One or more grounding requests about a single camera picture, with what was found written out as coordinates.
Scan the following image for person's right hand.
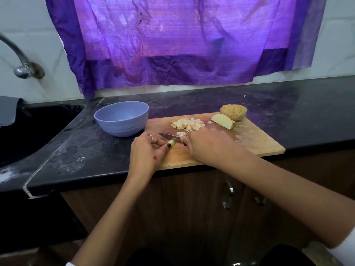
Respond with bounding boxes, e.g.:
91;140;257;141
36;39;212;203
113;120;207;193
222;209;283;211
181;126;249;168

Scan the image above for person's left hand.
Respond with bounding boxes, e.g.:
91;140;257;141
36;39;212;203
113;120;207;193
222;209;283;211
126;132;175;186

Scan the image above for potato slice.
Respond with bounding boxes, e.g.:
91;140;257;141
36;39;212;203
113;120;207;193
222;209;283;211
210;113;236;131

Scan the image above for pile of diced potato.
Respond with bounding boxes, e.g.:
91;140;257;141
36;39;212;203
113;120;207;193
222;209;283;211
170;117;206;132

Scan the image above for black handled knife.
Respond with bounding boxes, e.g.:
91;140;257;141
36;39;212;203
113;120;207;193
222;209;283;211
159;132;189;146

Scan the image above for rounded potato end piece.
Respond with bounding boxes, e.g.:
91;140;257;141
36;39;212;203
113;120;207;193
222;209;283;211
220;104;249;122

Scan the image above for blue bowl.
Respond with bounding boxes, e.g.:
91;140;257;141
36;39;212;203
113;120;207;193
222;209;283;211
93;100;150;138

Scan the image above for person's left forearm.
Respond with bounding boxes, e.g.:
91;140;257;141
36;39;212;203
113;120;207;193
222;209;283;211
71;174;151;266

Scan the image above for person's right forearm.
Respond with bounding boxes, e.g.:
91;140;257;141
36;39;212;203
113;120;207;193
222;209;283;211
233;147;355;250

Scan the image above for person's dark trousers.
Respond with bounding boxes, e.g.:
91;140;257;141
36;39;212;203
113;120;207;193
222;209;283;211
125;243;317;266

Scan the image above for wooden cutting board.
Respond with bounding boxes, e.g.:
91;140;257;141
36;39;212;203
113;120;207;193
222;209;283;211
141;112;287;171

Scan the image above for purple cloth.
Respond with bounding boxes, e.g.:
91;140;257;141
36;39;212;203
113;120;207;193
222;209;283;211
44;0;328;99

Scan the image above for dark sink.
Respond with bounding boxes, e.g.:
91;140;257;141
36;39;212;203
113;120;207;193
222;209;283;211
0;102;85;167

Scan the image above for grey cloth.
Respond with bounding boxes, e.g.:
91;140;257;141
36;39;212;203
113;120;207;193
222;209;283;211
0;96;24;128

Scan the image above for metal faucet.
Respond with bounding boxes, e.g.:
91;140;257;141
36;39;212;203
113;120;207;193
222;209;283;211
0;34;45;80

